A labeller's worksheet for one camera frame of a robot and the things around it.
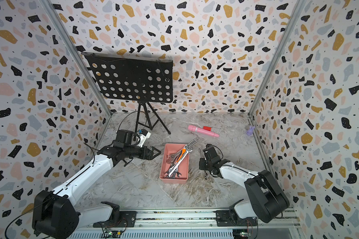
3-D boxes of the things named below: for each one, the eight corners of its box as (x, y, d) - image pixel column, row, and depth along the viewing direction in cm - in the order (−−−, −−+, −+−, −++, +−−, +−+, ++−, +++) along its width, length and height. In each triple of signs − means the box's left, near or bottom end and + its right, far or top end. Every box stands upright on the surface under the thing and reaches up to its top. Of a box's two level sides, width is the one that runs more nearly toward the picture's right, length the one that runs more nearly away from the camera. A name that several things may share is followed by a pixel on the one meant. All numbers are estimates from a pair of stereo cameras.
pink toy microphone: (187, 130, 114) (187, 127, 112) (189, 127, 116) (189, 124, 114) (217, 139, 109) (218, 136, 106) (218, 136, 111) (219, 133, 108)
